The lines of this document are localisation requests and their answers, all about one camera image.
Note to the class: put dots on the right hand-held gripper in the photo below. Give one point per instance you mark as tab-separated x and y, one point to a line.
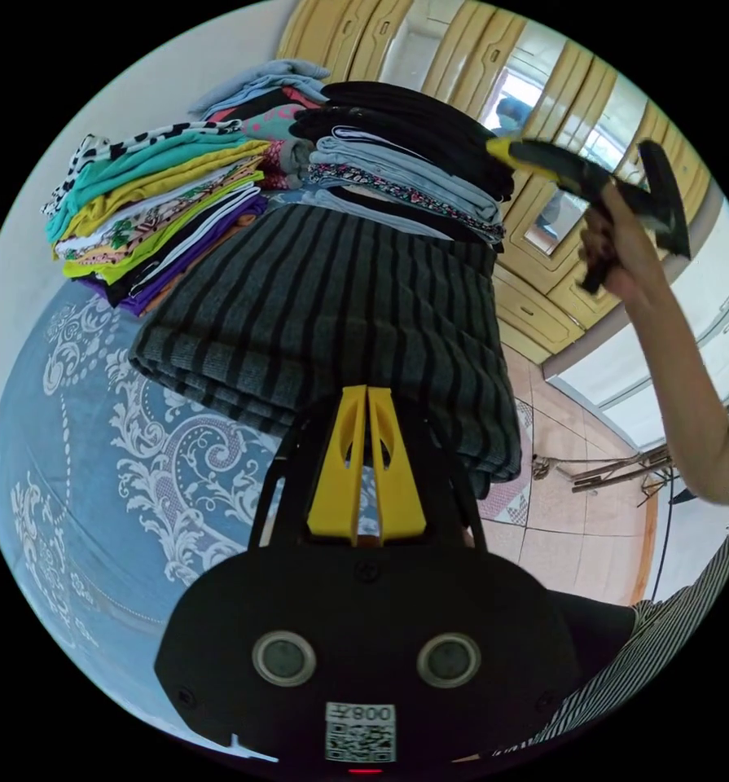
575	165

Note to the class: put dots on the yellow cupboard with mirrors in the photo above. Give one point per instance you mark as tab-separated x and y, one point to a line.
541	256

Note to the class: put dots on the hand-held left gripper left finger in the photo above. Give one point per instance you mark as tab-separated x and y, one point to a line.
335	489

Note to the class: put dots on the person's body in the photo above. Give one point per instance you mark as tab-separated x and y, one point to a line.
694	611

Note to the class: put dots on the pile of clothes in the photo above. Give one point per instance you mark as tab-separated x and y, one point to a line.
175	201

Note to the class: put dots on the person's right hand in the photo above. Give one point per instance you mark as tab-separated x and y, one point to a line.
630	256

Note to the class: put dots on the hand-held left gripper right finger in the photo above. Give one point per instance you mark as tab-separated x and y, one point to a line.
397	489

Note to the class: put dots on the black striped pants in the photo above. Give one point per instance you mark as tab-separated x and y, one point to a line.
339	318

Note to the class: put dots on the person's right forearm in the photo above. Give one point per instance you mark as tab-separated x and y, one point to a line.
688	397

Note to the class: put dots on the bed with blue printed sheet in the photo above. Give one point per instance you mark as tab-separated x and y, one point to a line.
95	464

